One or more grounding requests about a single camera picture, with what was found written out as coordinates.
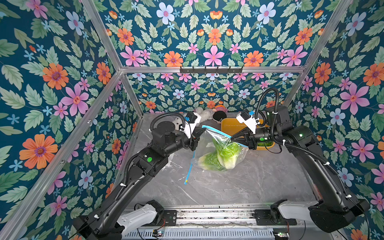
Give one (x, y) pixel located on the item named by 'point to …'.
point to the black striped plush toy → (219, 112)
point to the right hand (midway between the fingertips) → (236, 133)
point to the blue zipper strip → (190, 168)
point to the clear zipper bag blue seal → (215, 151)
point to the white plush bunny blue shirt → (205, 115)
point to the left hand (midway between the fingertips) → (204, 128)
